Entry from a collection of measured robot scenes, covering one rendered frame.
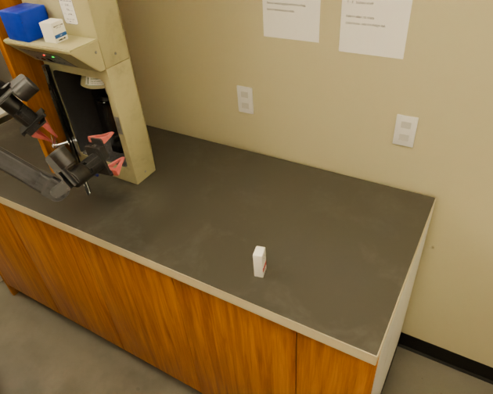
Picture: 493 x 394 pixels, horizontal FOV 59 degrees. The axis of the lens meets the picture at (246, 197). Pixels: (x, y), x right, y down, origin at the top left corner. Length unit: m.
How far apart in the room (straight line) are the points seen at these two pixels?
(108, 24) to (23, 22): 0.25
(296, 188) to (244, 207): 0.22
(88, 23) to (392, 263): 1.18
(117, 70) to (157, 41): 0.42
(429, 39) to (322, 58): 0.34
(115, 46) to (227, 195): 0.64
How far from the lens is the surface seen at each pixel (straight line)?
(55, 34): 1.53
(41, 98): 1.86
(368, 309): 1.26
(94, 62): 1.51
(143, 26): 1.98
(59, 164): 1.39
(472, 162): 1.61
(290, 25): 1.58
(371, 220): 1.51
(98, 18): 1.51
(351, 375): 1.35
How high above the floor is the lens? 1.92
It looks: 38 degrees down
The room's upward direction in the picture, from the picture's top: 5 degrees counter-clockwise
